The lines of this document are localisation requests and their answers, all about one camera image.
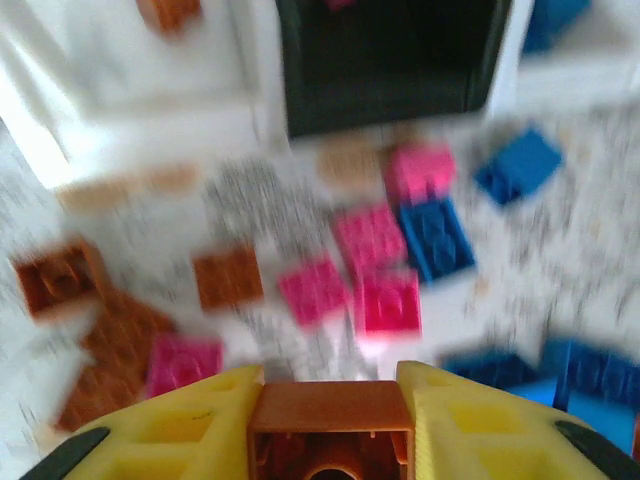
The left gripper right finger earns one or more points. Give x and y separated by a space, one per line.
490 435

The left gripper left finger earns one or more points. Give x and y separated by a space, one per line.
175 430

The blue lego brick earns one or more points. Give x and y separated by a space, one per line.
517 165
595 375
435 240
487 370
552 22

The pink lego brick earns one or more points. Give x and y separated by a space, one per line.
340 3
390 302
370 235
182 365
312 290
422 172

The orange lego brick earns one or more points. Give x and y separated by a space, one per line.
55 280
330 410
227 277
172 12
125 330
95 395

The white plastic bin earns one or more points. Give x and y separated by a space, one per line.
575 75
150 75

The black plastic bin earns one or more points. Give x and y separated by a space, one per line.
390 75

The floral patterned tablecloth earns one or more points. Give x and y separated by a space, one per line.
550 260

